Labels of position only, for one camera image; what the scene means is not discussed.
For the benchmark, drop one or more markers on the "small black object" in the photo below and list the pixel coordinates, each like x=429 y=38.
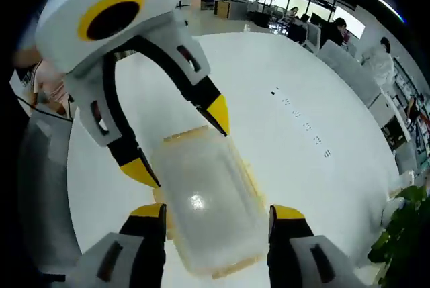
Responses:
x=273 y=92

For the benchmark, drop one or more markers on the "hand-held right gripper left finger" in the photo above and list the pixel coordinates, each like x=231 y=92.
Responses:
x=141 y=251

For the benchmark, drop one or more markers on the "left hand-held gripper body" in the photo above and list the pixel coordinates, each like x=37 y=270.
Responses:
x=67 y=43

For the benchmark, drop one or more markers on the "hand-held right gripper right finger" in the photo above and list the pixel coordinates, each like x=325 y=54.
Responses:
x=285 y=254

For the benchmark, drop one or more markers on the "clear plastic box with buckle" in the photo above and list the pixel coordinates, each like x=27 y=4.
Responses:
x=208 y=200

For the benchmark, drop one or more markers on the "large potted green plant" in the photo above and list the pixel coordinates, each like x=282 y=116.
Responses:
x=403 y=244

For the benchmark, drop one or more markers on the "white mesh office chair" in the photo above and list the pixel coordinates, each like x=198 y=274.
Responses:
x=312 y=34

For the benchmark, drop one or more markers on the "bright white display screen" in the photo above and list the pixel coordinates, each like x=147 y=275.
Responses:
x=351 y=22

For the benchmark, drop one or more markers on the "white counter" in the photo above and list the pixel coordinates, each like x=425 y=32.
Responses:
x=391 y=117

